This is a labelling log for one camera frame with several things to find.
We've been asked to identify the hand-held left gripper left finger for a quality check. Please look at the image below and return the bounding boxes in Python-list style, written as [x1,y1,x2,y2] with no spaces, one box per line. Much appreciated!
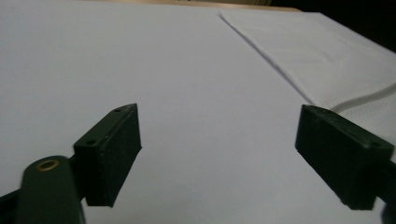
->
[73,103,143,208]

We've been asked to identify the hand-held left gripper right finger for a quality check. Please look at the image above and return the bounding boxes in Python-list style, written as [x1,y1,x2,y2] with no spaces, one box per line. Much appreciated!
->
[294,104,395,211]

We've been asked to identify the white paper towel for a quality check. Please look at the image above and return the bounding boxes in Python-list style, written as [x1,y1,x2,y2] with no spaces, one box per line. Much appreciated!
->
[219,8,396,147]

